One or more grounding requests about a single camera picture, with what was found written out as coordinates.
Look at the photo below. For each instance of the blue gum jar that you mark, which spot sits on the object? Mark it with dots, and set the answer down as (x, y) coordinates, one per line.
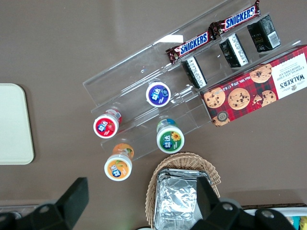
(157, 94)

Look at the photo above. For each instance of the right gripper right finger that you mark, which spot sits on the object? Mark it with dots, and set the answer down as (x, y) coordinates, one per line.
(223, 215)

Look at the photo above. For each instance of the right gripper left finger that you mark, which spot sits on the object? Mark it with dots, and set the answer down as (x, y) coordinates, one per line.
(60, 210)

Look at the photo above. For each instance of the green gum jar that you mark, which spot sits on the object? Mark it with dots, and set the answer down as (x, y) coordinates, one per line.
(170, 141)

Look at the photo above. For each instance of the white rectangular snack tray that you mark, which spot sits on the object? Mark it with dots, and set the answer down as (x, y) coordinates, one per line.
(275, 210)

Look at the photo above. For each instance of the orange gum jar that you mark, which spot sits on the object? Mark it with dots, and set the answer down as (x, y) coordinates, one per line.
(118, 167)

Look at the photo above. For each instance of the clear acrylic stepped stand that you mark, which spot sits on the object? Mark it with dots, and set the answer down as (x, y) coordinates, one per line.
(124, 79)
(168, 36)

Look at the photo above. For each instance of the Snickers chocolate bar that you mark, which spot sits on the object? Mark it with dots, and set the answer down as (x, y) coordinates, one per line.
(192, 45)
(237, 19)

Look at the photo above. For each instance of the beige plastic serving tray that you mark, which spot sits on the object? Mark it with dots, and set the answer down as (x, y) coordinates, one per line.
(14, 124)

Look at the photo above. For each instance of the red gum jar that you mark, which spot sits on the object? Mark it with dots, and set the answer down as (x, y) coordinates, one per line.
(105, 127)

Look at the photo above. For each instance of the silver foil food container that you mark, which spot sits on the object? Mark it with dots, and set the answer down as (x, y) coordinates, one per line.
(175, 201)

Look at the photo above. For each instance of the small black carton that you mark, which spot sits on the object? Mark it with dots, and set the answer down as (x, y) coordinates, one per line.
(194, 72)
(263, 33)
(233, 50)

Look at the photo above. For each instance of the red Walkers cookie box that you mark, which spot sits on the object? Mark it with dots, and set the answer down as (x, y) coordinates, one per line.
(251, 91)

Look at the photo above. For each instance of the light tan wicker basket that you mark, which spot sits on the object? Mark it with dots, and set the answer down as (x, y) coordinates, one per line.
(182, 159)

